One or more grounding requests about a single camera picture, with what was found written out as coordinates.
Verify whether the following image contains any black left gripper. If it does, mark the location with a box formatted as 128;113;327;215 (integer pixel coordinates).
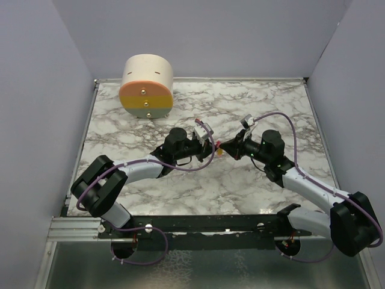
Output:
174;137;218;163

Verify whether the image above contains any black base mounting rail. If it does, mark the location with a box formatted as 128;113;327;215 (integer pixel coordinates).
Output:
98;214;311;251

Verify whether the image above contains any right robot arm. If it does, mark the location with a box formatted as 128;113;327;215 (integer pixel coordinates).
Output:
220;129;384;256

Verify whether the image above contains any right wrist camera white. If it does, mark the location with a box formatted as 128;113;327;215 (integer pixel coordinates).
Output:
240;114;256;140

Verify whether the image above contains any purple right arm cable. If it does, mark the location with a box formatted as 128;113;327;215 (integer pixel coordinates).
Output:
252;111;384;262

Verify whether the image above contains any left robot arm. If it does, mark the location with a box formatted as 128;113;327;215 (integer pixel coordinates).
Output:
70;121;216;238

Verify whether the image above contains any round three-drawer storage box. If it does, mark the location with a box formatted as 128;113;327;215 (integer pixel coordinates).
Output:
119;54;173;119

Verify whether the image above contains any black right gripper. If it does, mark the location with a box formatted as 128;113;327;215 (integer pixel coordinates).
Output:
220;129;271;165

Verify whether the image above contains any aluminium table frame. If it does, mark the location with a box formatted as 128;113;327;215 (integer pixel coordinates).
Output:
36;79;383;288

